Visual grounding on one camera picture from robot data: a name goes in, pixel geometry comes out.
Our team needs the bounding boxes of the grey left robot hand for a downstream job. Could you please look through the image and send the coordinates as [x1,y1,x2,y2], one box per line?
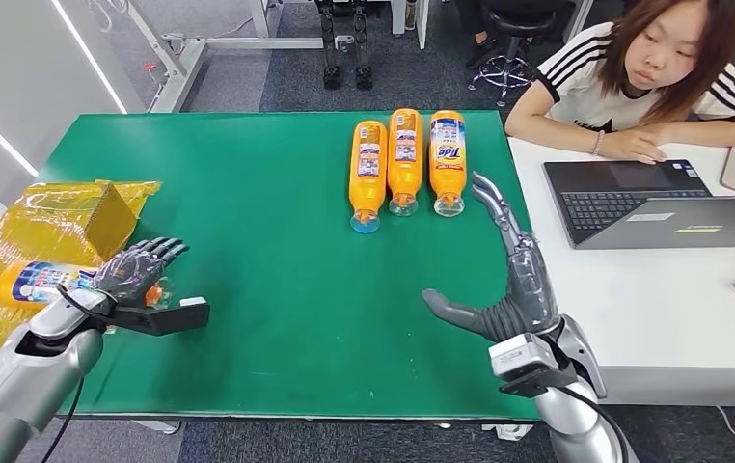
[91,236,191,308]

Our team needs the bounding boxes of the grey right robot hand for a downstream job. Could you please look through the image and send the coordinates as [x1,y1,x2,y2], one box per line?
[422,171,561,343]

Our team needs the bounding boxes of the orange detergent bottle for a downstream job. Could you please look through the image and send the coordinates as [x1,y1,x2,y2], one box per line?
[428,110,468,219]
[0,260,174,313]
[387,108,424,218]
[348,120,389,235]

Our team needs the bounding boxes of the yellow plastic-wrapped cardboard box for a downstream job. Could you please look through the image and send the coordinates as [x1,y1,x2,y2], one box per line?
[0,180,163,404]

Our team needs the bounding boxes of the white desk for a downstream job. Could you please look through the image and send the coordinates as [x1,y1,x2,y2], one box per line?
[507,137,735,409]

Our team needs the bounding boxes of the grey open laptop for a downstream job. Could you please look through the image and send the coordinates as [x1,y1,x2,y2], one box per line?
[543,159,735,251]

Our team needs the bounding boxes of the person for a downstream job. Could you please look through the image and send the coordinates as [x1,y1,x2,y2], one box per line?
[504,0,735,166]
[455,0,502,69]

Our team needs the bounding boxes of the black swivel stool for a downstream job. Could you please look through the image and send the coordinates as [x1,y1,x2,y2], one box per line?
[468,6,559,108]

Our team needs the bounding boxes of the black robot legs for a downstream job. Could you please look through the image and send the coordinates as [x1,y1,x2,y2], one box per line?
[314,0,375,91]

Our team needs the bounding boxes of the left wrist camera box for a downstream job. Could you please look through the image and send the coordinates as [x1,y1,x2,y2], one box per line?
[111,296,211,338]

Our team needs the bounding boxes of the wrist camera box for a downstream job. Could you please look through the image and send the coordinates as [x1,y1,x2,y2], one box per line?
[111,296,211,338]
[488,332,577,398]

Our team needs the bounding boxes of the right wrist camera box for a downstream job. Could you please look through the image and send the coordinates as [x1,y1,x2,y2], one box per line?
[488,332,577,398]

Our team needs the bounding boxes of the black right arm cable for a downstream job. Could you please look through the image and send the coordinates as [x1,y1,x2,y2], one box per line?
[558,383,632,463]

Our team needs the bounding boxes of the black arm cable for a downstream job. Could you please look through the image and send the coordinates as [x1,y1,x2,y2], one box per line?
[558,383,632,463]
[40,284,117,463]

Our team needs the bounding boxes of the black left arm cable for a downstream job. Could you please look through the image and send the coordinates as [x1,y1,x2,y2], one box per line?
[40,284,117,463]

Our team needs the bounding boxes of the white metal frame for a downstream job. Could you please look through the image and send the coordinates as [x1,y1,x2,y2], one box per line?
[125,0,325,114]

